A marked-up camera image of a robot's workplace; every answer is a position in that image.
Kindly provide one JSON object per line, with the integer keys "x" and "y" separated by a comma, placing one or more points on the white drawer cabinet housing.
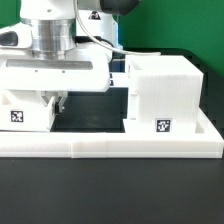
{"x": 163, "y": 95}

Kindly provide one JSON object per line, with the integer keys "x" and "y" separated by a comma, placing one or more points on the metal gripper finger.
{"x": 60, "y": 102}

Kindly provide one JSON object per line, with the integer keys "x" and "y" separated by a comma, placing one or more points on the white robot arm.
{"x": 48, "y": 28}

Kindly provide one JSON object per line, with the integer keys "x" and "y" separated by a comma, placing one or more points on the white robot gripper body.
{"x": 84, "y": 69}

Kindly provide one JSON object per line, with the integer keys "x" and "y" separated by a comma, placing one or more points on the white drawer with knob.
{"x": 26, "y": 115}

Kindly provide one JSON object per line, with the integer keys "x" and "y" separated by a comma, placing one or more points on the white marker sheet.
{"x": 119, "y": 80}

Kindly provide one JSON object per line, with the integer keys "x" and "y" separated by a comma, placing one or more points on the white L-shaped base frame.
{"x": 206, "y": 142}

